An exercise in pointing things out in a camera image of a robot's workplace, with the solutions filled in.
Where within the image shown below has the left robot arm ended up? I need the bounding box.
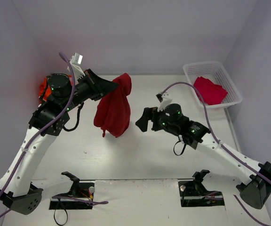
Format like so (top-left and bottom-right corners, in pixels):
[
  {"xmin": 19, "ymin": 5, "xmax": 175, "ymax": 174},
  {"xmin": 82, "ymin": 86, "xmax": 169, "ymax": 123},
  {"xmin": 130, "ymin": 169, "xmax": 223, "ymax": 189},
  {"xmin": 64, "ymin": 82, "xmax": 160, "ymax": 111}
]
[{"xmin": 0, "ymin": 69, "xmax": 118, "ymax": 215}]

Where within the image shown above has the dark red t shirt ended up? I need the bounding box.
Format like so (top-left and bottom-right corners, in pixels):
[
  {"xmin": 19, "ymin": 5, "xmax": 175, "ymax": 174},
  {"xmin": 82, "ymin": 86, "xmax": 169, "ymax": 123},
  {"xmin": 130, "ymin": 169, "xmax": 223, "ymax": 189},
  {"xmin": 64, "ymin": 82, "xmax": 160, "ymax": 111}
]
[{"xmin": 94, "ymin": 73, "xmax": 132, "ymax": 137}]

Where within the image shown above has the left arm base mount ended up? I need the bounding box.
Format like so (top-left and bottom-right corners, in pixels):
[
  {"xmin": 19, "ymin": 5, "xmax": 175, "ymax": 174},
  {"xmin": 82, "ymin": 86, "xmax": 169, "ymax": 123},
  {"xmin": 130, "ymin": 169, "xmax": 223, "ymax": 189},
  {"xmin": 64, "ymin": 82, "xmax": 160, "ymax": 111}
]
[{"xmin": 48, "ymin": 171, "xmax": 96, "ymax": 225}]

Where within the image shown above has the white plastic basket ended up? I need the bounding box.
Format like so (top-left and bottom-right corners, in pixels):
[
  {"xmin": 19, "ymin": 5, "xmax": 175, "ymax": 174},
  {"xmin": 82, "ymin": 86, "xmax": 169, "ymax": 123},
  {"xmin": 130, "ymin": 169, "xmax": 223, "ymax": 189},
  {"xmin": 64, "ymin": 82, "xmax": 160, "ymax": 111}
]
[{"xmin": 183, "ymin": 61, "xmax": 242, "ymax": 109}]

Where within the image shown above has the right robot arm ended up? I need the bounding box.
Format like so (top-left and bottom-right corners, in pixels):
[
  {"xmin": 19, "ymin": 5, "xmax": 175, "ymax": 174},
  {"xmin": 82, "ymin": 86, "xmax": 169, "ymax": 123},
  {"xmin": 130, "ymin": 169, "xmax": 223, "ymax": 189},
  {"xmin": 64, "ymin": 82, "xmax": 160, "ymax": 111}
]
[{"xmin": 135, "ymin": 104, "xmax": 271, "ymax": 210}]

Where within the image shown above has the orange folded t shirt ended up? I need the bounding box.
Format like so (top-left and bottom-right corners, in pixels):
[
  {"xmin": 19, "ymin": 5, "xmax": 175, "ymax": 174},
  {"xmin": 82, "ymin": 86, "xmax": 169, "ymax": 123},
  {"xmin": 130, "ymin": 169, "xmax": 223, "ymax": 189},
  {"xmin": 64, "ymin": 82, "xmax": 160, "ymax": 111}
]
[{"xmin": 39, "ymin": 75, "xmax": 51, "ymax": 103}]

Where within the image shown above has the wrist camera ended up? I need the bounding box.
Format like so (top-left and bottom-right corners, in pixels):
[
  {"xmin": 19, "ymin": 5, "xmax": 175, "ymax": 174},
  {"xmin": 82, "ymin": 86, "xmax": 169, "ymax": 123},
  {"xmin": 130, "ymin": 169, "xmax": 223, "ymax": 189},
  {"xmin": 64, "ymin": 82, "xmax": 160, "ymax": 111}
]
[
  {"xmin": 69, "ymin": 53, "xmax": 85, "ymax": 81},
  {"xmin": 156, "ymin": 92, "xmax": 172, "ymax": 112}
]

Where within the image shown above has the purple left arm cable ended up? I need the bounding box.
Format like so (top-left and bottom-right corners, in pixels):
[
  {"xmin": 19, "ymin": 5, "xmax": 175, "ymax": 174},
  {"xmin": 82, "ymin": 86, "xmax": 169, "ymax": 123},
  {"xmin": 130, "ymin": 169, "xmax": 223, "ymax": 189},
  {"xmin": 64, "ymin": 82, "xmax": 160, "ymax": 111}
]
[{"xmin": 0, "ymin": 52, "xmax": 109, "ymax": 226}]

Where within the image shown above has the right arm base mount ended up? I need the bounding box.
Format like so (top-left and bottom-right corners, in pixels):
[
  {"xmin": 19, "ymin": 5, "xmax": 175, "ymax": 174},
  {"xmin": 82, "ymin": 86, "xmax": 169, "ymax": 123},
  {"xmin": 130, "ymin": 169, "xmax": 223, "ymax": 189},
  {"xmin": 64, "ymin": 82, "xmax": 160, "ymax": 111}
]
[{"xmin": 178, "ymin": 169, "xmax": 225, "ymax": 208}]

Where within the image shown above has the red t shirt in basket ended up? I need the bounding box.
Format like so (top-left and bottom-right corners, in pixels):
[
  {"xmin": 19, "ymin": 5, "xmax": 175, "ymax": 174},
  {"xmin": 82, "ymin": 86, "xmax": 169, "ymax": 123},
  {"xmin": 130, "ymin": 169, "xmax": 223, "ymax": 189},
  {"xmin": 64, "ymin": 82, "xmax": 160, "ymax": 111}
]
[{"xmin": 193, "ymin": 77, "xmax": 228, "ymax": 105}]

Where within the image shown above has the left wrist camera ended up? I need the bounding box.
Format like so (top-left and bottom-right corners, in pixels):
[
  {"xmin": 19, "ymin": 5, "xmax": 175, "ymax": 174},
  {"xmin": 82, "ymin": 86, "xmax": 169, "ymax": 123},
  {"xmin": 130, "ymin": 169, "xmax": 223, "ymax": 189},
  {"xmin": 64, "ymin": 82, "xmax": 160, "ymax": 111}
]
[{"xmin": 69, "ymin": 53, "xmax": 85, "ymax": 81}]

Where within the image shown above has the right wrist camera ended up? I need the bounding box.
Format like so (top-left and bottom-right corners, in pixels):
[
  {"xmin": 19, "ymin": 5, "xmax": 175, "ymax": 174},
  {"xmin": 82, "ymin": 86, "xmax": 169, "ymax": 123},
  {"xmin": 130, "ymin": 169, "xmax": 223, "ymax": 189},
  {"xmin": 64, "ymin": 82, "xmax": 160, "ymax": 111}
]
[{"xmin": 156, "ymin": 92, "xmax": 172, "ymax": 112}]

